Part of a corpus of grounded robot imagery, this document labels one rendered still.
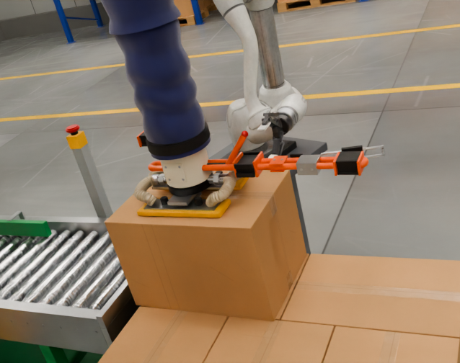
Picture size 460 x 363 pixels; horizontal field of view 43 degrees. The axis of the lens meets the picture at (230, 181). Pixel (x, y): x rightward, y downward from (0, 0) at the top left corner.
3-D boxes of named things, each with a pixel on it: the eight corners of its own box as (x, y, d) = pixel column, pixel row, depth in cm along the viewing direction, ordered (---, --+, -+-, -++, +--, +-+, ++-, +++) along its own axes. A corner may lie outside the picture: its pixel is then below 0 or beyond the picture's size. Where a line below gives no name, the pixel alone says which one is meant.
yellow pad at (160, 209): (138, 216, 215) (133, 204, 213) (151, 202, 223) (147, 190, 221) (220, 218, 201) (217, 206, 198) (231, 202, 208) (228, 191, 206)
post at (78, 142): (125, 292, 341) (65, 137, 297) (131, 284, 347) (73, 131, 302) (135, 292, 339) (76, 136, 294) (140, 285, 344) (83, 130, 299)
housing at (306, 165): (297, 176, 193) (295, 163, 191) (303, 166, 199) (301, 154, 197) (317, 176, 190) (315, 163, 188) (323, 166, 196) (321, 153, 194)
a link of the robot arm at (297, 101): (305, 119, 231) (281, 136, 239) (316, 104, 244) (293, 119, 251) (288, 99, 230) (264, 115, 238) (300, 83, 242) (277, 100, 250)
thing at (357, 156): (334, 176, 187) (332, 162, 185) (339, 165, 193) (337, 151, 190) (360, 176, 183) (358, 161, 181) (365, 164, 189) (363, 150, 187)
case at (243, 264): (135, 305, 236) (104, 222, 218) (181, 247, 267) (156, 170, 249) (274, 322, 209) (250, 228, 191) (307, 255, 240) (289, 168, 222)
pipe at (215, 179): (137, 204, 215) (133, 191, 213) (169, 171, 235) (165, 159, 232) (220, 206, 201) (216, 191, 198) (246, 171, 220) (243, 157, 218)
